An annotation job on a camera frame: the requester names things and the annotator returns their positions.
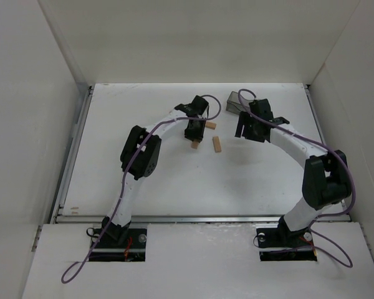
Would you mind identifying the wood block three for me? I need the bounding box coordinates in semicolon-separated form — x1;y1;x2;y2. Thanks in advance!
205;121;217;130

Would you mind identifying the wood block four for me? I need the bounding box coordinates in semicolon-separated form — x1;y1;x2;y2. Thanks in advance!
213;136;222;153

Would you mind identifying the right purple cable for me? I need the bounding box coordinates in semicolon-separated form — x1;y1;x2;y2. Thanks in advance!
238;88;357;268

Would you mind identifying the dark transparent plastic bin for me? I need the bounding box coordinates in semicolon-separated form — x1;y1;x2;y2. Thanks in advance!
226;91;251;115

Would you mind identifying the wood block one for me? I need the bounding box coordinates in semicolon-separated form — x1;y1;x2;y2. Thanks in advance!
191;140;200;149

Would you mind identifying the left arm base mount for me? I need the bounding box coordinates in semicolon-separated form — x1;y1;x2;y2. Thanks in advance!
88;227;148;262

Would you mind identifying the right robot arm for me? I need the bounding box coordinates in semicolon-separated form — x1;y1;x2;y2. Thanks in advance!
235;99;352;248

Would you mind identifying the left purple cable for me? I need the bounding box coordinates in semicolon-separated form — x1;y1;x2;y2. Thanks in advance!
60;95;222;284

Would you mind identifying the purple cable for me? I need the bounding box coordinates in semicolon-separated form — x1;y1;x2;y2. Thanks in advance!
60;95;222;284
238;88;357;268

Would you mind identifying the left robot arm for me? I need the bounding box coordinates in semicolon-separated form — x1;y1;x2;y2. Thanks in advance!
102;95;209;245

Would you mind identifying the aluminium front rail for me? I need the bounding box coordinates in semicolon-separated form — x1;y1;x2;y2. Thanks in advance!
54;213;352;224

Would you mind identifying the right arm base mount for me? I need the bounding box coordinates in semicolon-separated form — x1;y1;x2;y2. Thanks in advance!
253;227;317;262

